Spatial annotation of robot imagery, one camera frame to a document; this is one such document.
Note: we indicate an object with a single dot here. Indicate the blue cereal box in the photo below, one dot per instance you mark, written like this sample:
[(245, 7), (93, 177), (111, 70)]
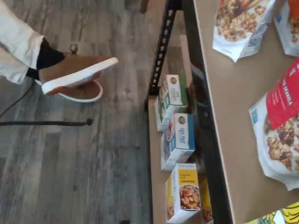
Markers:
[(184, 137)]

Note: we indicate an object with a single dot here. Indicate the black perforated shelf post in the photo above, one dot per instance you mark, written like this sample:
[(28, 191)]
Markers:
[(161, 53)]

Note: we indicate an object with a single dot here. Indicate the wooden shelf board with bags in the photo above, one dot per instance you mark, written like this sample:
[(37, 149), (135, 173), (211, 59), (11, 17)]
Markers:
[(233, 93)]

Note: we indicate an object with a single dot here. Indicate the black metal shelf beam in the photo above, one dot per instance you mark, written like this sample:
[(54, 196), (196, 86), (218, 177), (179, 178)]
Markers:
[(210, 140)]

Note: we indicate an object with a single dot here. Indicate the red label granola bag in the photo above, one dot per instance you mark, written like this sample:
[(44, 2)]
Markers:
[(280, 105)]

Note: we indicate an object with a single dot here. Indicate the yellow granola box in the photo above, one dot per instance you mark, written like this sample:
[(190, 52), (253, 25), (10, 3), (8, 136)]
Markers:
[(206, 210), (189, 193)]

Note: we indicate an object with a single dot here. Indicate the black floor rod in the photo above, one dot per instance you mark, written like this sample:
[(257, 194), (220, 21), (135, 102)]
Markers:
[(46, 123)]

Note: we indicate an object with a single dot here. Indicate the black sock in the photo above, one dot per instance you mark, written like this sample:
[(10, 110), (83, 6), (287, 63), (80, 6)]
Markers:
[(46, 56)]

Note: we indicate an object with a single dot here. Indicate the orange label granola bag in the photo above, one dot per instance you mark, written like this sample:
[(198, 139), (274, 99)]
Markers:
[(233, 23), (292, 25)]

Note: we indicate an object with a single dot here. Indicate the brown shoe white sole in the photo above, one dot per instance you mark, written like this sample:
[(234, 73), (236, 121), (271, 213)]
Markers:
[(77, 74), (91, 91)]

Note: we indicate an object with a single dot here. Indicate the white trouser leg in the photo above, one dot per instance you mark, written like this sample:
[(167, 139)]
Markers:
[(14, 35)]

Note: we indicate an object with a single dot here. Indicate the green cereal box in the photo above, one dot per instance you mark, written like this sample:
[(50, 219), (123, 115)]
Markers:
[(175, 93)]

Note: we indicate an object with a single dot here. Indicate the yellow cartoon cereal box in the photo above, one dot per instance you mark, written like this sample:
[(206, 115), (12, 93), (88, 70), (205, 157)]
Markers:
[(287, 214)]

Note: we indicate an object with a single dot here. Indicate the brown wooden leg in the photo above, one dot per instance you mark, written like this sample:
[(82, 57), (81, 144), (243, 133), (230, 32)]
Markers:
[(143, 5)]

